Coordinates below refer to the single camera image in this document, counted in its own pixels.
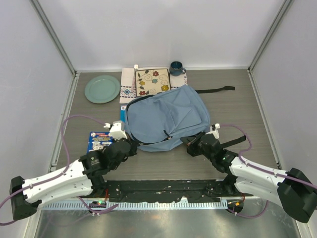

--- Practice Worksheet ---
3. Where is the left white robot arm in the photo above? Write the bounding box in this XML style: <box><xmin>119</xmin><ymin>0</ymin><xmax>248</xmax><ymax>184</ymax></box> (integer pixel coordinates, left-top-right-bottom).
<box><xmin>10</xmin><ymin>139</ymin><xmax>137</xmax><ymax>221</ymax></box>

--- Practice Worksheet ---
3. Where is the purple cable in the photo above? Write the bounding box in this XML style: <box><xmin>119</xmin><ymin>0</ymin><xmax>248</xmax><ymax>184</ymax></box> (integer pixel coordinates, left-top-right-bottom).
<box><xmin>219</xmin><ymin>123</ymin><xmax>317</xmax><ymax>190</ymax></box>
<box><xmin>0</xmin><ymin>114</ymin><xmax>109</xmax><ymax>226</ymax></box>

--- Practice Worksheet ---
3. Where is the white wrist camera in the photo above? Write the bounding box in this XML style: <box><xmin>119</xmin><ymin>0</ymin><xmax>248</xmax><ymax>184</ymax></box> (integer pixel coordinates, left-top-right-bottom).
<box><xmin>208</xmin><ymin>123</ymin><xmax>220</xmax><ymax>139</ymax></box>
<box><xmin>103</xmin><ymin>120</ymin><xmax>128</xmax><ymax>141</ymax></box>

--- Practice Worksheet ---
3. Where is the square floral plate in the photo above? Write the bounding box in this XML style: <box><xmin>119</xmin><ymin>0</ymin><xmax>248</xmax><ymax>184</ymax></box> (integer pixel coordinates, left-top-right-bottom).
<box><xmin>136</xmin><ymin>68</ymin><xmax>171</xmax><ymax>97</ymax></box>

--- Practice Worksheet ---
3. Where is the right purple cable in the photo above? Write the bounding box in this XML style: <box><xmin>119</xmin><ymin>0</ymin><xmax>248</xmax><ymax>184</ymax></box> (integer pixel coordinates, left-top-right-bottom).
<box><xmin>219</xmin><ymin>123</ymin><xmax>317</xmax><ymax>190</ymax></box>

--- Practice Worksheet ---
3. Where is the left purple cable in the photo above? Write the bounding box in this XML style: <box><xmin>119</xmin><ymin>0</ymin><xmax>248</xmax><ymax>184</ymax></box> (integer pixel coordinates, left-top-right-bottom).
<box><xmin>0</xmin><ymin>114</ymin><xmax>109</xmax><ymax>226</ymax></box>

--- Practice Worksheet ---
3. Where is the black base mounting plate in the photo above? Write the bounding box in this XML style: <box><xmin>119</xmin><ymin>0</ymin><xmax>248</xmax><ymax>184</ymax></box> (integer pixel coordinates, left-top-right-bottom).
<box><xmin>76</xmin><ymin>178</ymin><xmax>236</xmax><ymax>203</ymax></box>

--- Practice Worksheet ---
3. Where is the blue book with plates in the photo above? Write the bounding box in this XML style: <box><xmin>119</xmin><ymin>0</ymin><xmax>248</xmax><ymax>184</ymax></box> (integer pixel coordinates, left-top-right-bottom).
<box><xmin>87</xmin><ymin>131</ymin><xmax>114</xmax><ymax>152</ymax></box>

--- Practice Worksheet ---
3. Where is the green round plate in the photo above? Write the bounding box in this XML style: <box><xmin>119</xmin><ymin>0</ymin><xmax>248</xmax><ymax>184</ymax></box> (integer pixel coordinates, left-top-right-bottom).
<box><xmin>84</xmin><ymin>75</ymin><xmax>120</xmax><ymax>104</ymax></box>

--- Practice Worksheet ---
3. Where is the small blue book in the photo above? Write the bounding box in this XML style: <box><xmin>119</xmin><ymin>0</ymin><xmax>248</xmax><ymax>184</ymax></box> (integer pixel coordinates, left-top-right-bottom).
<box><xmin>120</xmin><ymin>104</ymin><xmax>127</xmax><ymax>123</ymax></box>

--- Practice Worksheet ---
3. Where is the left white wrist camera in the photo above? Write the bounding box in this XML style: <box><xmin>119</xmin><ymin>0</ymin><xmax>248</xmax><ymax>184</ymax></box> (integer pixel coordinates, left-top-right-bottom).
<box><xmin>103</xmin><ymin>120</ymin><xmax>128</xmax><ymax>141</ymax></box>

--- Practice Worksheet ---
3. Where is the white fork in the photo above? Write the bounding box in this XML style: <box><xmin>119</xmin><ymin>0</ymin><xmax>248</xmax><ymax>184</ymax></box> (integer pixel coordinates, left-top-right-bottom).
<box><xmin>131</xmin><ymin>64</ymin><xmax>139</xmax><ymax>94</ymax></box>

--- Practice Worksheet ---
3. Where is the blue student backpack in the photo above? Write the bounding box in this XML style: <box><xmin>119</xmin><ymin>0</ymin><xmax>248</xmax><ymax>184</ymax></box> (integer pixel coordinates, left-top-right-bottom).
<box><xmin>125</xmin><ymin>85</ymin><xmax>235</xmax><ymax>152</ymax></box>

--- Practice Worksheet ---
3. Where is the slotted cable duct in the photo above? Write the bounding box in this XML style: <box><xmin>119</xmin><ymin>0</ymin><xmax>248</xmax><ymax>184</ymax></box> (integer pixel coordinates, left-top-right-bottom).
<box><xmin>42</xmin><ymin>198</ymin><xmax>228</xmax><ymax>211</ymax></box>

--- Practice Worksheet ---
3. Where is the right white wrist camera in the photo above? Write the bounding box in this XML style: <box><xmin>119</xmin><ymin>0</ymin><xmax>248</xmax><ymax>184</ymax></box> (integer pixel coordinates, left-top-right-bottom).
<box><xmin>208</xmin><ymin>123</ymin><xmax>220</xmax><ymax>139</ymax></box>

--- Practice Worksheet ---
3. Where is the dark blue mug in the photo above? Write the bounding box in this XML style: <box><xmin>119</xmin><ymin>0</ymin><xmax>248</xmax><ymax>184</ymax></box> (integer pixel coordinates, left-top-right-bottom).
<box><xmin>169</xmin><ymin>61</ymin><xmax>186</xmax><ymax>76</ymax></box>

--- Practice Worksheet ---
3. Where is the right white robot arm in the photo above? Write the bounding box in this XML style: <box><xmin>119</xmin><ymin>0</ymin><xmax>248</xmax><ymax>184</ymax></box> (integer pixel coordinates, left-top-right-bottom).
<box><xmin>181</xmin><ymin>132</ymin><xmax>317</xmax><ymax>223</ymax></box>

